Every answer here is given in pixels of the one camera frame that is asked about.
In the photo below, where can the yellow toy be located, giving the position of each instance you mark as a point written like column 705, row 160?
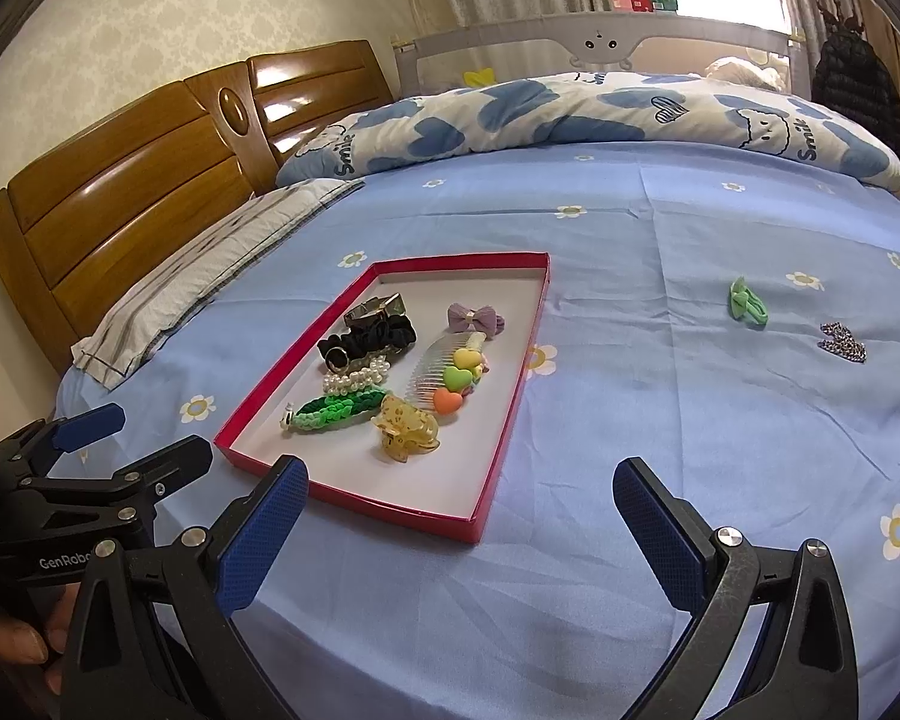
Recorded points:
column 478, row 76

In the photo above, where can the clear comb with hearts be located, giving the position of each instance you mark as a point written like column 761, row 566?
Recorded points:
column 450, row 379

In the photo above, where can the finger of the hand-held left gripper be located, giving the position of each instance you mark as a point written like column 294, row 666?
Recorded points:
column 172, row 465
column 90, row 420

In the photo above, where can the red cardboard box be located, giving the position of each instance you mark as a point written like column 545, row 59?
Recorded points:
column 330, row 465

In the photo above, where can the black puffer jacket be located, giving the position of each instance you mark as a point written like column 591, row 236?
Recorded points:
column 855, row 82

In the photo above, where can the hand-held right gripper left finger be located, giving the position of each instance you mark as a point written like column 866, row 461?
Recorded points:
column 262, row 532

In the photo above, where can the amber claw hair clip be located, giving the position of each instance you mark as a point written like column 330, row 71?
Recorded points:
column 409, row 431

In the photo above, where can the grey bed rail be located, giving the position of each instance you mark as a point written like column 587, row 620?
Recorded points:
column 607, row 41

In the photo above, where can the green bow hair clip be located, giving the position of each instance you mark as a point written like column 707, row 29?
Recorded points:
column 746, row 304

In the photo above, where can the purple bow hair clip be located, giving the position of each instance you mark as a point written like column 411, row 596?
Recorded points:
column 474, row 317

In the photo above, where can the blue flower print bed sheet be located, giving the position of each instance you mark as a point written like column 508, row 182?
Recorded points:
column 645, row 405

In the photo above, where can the grey striped pillow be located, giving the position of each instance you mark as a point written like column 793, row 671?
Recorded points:
column 217, row 255

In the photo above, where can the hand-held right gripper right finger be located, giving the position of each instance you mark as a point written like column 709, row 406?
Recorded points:
column 664, row 532

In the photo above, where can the blue heart print duvet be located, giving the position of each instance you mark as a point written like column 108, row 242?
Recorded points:
column 532, row 112

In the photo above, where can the person's left hand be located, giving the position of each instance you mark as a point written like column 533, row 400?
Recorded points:
column 11, row 641

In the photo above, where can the beige blanket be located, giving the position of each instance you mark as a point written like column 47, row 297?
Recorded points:
column 746, row 75

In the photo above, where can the wooden headboard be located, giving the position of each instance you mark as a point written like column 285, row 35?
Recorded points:
column 120, row 195

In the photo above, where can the silver black metal barrette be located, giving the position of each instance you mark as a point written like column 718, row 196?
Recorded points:
column 379, row 307

